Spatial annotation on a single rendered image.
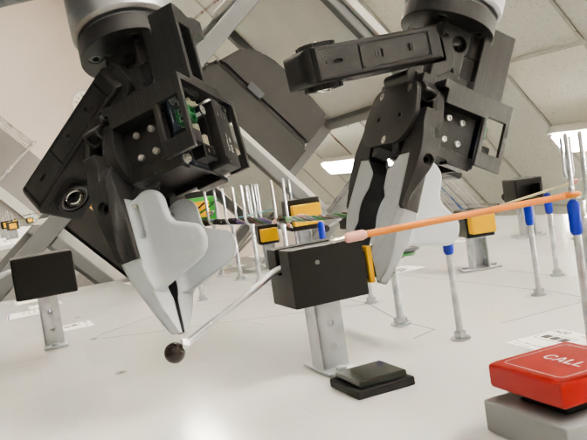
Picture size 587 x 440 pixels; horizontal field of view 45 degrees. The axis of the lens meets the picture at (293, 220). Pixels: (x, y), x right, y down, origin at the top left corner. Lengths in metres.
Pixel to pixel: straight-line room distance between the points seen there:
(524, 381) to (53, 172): 0.34
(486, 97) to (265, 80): 1.13
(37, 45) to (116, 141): 7.62
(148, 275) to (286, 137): 1.20
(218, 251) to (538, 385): 0.23
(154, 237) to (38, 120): 7.53
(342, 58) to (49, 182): 0.22
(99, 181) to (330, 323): 0.19
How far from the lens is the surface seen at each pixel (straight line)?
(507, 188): 1.13
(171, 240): 0.45
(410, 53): 0.53
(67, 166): 0.52
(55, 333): 0.80
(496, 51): 0.58
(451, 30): 0.56
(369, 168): 0.54
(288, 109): 1.64
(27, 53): 8.07
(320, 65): 0.49
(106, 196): 0.46
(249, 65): 1.63
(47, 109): 8.00
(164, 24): 0.50
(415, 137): 0.50
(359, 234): 0.37
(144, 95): 0.47
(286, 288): 0.49
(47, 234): 1.43
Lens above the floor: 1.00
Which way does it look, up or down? 14 degrees up
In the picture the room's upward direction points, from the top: 37 degrees clockwise
